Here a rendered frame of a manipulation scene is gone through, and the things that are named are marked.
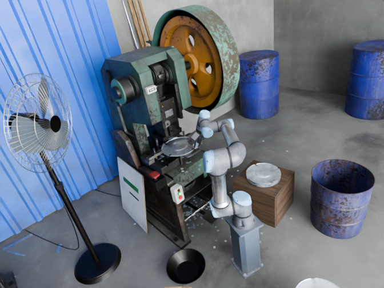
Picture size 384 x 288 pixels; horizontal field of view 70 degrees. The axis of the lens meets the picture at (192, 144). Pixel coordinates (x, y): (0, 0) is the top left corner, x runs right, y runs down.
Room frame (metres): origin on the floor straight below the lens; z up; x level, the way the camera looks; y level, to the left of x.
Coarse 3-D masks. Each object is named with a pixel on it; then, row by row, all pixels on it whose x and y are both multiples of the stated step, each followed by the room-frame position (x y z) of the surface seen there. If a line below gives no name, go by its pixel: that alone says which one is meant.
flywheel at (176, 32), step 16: (192, 16) 2.12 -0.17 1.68; (176, 32) 2.30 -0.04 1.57; (192, 32) 2.15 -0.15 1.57; (208, 32) 1.98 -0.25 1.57; (192, 48) 2.17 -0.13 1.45; (208, 48) 2.04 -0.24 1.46; (192, 64) 2.14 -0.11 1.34; (208, 64) 2.22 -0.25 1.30; (208, 80) 2.07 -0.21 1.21; (192, 96) 2.24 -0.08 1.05; (208, 96) 2.05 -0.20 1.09
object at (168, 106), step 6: (162, 96) 1.97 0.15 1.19; (168, 96) 2.00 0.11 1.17; (162, 102) 1.90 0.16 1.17; (168, 102) 1.93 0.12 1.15; (174, 102) 1.96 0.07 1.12; (162, 108) 1.89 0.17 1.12; (168, 108) 1.92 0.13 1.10; (174, 108) 1.95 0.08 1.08; (168, 114) 1.91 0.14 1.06; (174, 114) 1.95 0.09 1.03; (168, 120) 1.90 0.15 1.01; (174, 120) 1.94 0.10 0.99; (156, 126) 1.96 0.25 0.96; (168, 126) 1.88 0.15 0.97; (174, 126) 1.90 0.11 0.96; (162, 132) 1.90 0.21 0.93; (168, 132) 1.88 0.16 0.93; (174, 132) 1.89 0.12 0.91
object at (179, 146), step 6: (174, 138) 2.02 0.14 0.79; (180, 138) 2.01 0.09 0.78; (186, 138) 1.99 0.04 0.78; (168, 144) 1.95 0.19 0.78; (174, 144) 1.92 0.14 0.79; (180, 144) 1.91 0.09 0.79; (186, 144) 1.89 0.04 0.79; (162, 150) 1.87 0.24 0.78; (168, 150) 1.85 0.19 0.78; (174, 150) 1.83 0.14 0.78; (180, 150) 1.82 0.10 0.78; (186, 150) 1.80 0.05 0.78; (192, 150) 1.78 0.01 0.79; (174, 156) 1.75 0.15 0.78
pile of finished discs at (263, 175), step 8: (248, 168) 1.96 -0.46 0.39; (256, 168) 1.94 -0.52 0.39; (264, 168) 1.92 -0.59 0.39; (272, 168) 1.90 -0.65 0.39; (248, 176) 1.85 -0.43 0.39; (256, 176) 1.83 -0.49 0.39; (264, 176) 1.81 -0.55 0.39; (272, 176) 1.79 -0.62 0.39; (280, 176) 1.79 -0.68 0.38; (256, 184) 1.75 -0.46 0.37; (264, 184) 1.72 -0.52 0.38; (272, 184) 1.72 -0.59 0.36
